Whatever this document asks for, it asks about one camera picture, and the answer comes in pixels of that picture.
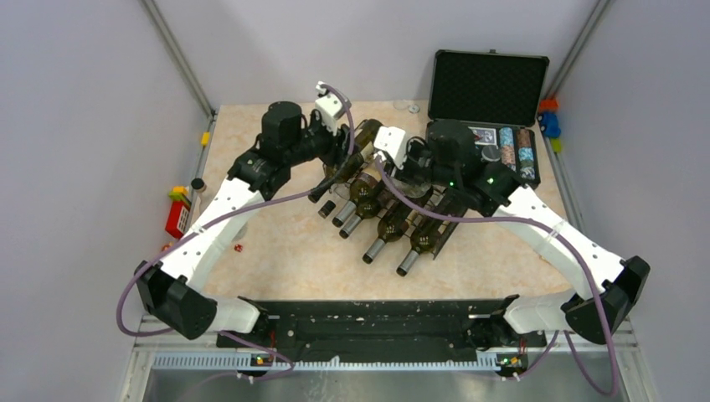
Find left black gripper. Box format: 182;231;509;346
285;110;361;168

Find clear round bottle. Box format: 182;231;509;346
190;178;210;201

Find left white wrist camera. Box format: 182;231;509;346
314;81;352;136

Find green wine bottle back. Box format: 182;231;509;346
396;217;449;277

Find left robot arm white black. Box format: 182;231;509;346
136;95;354;347

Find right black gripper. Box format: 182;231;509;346
383;139;458;189

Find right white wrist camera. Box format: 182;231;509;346
373;126;411;170

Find black wire wine rack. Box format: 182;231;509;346
324;119;470;260

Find black poker chip case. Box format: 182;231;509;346
426;49;550;188

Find red toy block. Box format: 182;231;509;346
164;186;192;240

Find green wine bottle front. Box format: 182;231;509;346
339;200;382;239

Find clear tall glass bottle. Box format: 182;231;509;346
393;179;431;199

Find blue orange toy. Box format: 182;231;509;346
537;98;563;153

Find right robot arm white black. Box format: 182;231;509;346
373;120;651;345

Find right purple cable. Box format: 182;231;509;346
374;157;621;398

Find green wine bottle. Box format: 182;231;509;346
396;217;449;277
332;167;384;228
339;200;382;239
362;201;417;264

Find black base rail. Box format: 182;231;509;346
242;297;548;363

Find small clear glass lid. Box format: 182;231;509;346
392;100;420;114

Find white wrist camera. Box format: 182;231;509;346
373;126;411;170
314;81;352;136

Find dark bottle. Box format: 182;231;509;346
307;119;383;203

